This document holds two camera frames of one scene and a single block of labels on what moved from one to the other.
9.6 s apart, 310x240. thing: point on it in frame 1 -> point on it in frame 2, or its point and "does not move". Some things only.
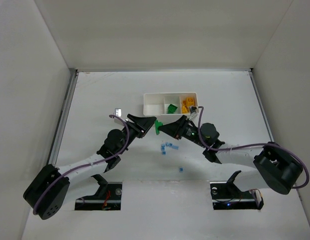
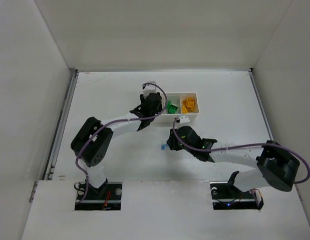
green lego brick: (158, 124) -> (168, 104)
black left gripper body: (135, 126) -> (146, 99)
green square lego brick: (171, 109) does not move
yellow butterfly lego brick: (190, 101) does not move
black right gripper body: (181, 128) -> (172, 142)
